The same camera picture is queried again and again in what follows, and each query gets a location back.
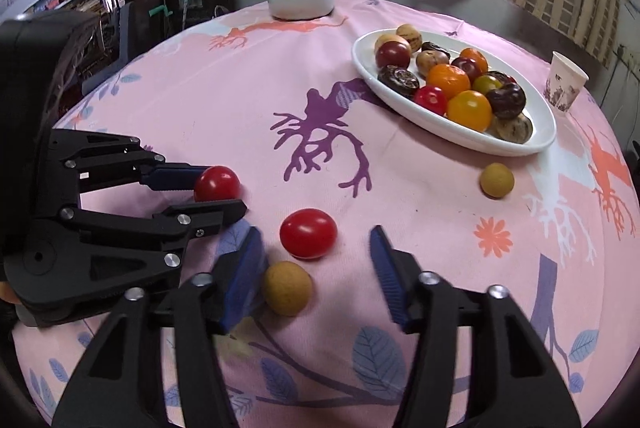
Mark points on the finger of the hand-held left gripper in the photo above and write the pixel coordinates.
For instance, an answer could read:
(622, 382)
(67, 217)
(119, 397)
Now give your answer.
(170, 178)
(210, 214)

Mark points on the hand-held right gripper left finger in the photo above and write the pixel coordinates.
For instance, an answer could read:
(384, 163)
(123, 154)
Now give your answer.
(240, 278)

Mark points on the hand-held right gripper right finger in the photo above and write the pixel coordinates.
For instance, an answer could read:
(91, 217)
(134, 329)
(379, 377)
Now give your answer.
(392, 278)

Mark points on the red tomato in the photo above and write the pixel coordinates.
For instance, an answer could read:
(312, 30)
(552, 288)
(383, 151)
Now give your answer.
(216, 184)
(308, 233)
(430, 99)

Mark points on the small tan longan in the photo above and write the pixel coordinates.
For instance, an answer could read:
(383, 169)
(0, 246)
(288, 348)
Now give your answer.
(497, 179)
(287, 288)

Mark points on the yellow-orange citrus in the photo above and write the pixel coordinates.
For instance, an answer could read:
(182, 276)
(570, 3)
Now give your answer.
(469, 109)

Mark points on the greyish striped pepino melon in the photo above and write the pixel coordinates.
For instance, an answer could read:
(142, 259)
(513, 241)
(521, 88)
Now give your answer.
(513, 128)

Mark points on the dark mangosteen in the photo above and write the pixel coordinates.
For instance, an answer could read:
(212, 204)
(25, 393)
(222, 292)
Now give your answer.
(506, 100)
(398, 80)

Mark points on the orange tangerine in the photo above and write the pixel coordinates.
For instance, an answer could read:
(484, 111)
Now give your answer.
(475, 56)
(448, 79)

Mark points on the white oval plate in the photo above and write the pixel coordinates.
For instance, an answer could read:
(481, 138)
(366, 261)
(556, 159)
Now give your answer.
(542, 128)

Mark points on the green-yellow tomato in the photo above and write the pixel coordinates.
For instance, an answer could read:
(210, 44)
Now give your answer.
(486, 84)

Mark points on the dark purple plum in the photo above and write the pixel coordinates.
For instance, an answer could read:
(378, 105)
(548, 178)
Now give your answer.
(465, 69)

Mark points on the dark red plum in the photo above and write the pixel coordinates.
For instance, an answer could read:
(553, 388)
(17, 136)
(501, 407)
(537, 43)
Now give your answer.
(393, 54)

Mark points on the dark brown water chestnut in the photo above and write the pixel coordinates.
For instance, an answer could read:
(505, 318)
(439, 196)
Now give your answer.
(505, 77)
(434, 48)

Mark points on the smooth yellow-brown round fruit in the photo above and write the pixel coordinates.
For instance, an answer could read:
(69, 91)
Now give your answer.
(386, 38)

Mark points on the pale striped pepino melon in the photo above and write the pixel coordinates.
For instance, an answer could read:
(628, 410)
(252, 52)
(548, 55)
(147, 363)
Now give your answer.
(409, 33)

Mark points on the pink leaf-print tablecloth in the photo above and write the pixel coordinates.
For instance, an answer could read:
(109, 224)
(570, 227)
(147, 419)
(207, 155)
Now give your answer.
(425, 218)

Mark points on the grey chair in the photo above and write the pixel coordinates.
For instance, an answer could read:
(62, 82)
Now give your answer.
(140, 30)

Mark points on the printed paper cup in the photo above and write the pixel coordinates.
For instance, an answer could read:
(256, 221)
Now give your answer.
(565, 83)

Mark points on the white wall socket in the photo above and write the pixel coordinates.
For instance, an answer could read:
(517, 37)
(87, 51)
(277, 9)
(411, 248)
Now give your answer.
(629, 58)

